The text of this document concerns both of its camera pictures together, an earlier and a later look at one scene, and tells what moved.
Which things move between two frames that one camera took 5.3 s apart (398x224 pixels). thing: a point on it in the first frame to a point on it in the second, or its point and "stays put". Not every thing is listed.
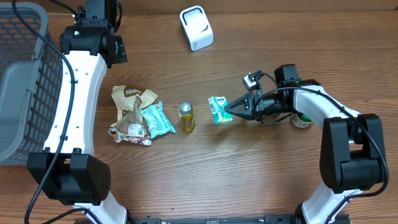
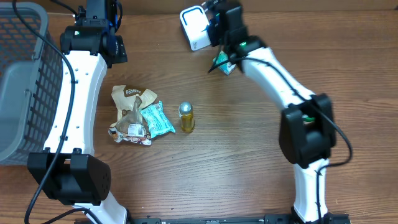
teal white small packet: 217,104 to 227,68
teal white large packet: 157,122 stays put
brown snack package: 130,127 stays put
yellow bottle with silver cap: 185,111 stays put
